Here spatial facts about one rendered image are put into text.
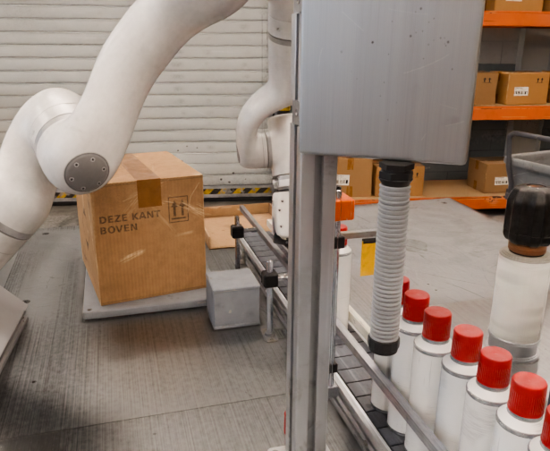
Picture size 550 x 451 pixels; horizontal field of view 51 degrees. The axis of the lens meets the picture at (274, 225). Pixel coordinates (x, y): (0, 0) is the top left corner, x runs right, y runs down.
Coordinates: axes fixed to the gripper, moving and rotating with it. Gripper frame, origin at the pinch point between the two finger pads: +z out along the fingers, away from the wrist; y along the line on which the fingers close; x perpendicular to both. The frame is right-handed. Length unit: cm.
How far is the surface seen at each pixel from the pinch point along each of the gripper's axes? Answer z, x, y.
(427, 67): -20, -72, -8
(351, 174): -50, 306, 146
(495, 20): -151, 244, 246
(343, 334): 10.5, -34.7, -4.7
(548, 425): 13, -75, -2
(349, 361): 16.7, -27.7, -1.4
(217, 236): -7, 52, -9
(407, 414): 18, -54, -5
